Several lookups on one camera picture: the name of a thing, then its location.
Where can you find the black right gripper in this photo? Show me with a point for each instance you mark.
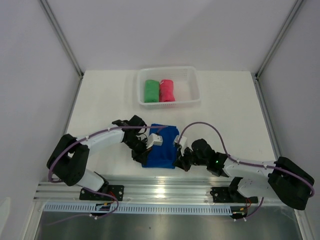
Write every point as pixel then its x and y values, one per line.
pixel 180 161

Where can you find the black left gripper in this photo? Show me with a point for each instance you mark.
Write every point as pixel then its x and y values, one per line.
pixel 140 156

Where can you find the blue microfiber towel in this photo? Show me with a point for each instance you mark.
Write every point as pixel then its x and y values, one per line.
pixel 164 156

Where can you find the green microfiber towel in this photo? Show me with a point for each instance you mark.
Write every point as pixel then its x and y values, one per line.
pixel 151 91

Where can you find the pink microfiber towel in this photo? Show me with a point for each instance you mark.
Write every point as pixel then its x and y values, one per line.
pixel 166 91

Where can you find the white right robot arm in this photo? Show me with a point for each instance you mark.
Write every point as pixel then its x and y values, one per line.
pixel 281 179

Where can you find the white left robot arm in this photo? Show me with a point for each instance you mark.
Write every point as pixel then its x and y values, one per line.
pixel 68 162

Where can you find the white plastic basket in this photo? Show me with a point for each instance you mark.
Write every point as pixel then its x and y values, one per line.
pixel 186 89

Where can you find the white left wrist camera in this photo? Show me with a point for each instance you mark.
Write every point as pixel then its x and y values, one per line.
pixel 154 140

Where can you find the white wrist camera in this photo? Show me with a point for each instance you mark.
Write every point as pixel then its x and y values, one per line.
pixel 180 142
pixel 154 140

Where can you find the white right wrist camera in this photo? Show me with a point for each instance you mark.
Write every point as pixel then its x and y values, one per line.
pixel 180 142

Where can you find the aluminium front rail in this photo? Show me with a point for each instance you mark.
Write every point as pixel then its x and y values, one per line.
pixel 167 190

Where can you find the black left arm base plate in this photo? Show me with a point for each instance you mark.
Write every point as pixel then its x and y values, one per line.
pixel 117 191

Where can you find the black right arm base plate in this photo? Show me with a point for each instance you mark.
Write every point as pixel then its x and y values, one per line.
pixel 225 195

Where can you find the white slotted cable duct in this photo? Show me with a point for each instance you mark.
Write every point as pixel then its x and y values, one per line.
pixel 130 208

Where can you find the aluminium frame post right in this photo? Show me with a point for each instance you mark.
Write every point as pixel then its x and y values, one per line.
pixel 280 36

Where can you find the aluminium frame post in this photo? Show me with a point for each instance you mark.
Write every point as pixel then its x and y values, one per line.
pixel 280 36
pixel 53 21

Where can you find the aluminium frame post left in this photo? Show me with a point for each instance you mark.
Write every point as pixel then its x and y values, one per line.
pixel 53 21

